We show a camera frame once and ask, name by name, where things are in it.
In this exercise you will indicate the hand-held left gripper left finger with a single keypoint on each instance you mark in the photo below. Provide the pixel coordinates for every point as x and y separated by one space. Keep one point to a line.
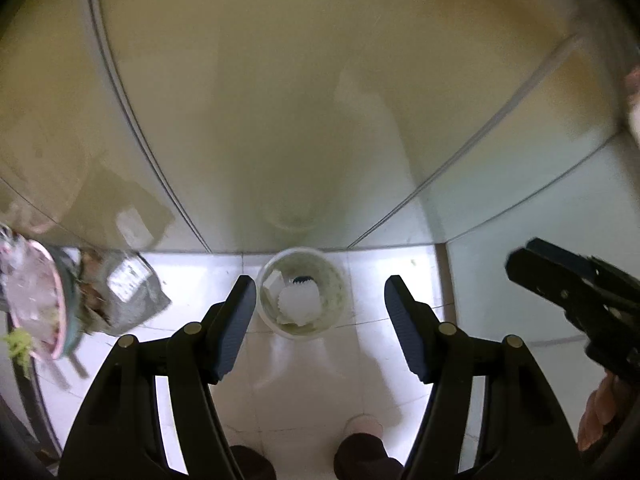
232 330

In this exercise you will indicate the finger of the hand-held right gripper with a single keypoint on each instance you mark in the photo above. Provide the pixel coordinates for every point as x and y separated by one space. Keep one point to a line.
560 257
537 277

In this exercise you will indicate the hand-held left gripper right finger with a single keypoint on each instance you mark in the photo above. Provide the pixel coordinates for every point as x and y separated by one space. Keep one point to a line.
407 330

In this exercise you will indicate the white paper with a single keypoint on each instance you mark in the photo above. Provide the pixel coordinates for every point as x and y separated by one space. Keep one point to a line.
300 302

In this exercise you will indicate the small white plastic bucket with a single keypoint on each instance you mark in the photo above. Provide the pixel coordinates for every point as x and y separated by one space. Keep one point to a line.
327 280

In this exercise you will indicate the person's right hand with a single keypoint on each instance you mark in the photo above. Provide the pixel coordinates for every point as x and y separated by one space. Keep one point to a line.
597 412

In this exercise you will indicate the grey plastic bag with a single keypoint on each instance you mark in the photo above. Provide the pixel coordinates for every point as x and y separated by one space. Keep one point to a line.
130 285

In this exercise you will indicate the person's right dark shoe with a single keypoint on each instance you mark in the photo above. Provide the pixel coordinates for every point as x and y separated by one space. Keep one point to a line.
362 455

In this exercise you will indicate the person's dark shoe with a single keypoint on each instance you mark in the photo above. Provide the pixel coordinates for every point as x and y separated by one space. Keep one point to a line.
252 464
362 455

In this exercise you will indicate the person's left dark shoe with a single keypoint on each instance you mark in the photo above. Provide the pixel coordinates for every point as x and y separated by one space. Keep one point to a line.
252 464

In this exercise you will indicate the pink basin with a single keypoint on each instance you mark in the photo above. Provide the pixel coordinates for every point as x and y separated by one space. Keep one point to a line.
30 295

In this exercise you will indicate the green vegetable scrap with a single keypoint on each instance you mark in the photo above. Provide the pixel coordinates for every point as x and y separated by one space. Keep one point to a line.
20 345

